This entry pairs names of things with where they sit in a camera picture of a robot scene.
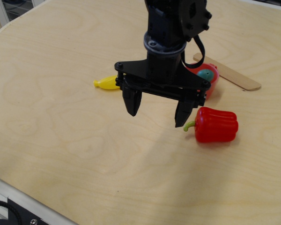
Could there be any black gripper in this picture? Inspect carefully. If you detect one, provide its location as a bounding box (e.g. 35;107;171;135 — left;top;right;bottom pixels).
115;49;211;128

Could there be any teal toy cucumber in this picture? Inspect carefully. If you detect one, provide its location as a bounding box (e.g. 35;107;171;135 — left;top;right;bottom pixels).
197;69;214;82

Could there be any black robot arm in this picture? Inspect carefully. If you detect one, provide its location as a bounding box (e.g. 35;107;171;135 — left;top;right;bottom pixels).
115;0;212;127

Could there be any red plastic cup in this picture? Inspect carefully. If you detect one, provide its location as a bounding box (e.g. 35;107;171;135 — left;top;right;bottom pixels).
187;63;219;100

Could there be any yellow toy banana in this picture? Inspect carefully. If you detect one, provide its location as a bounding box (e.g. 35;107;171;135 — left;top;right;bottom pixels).
93;75;120;90

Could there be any red toy bell pepper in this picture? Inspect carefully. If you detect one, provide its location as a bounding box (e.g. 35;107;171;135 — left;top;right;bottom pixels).
183;107;238;143

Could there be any wooden flat stick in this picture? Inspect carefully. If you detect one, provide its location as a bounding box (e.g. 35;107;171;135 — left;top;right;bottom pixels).
192;56;261;91

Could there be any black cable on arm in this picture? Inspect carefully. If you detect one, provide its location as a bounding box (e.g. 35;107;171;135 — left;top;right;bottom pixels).
180;35;206;69

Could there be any black corner bracket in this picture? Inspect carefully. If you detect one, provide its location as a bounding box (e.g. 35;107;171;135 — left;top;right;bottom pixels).
7;198;48;225

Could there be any aluminium table edge frame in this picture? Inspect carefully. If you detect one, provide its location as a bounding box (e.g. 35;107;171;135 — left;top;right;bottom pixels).
0;179;76;225

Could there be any black cable bottom left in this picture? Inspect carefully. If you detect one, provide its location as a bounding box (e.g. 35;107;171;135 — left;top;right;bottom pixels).
0;200;21;225

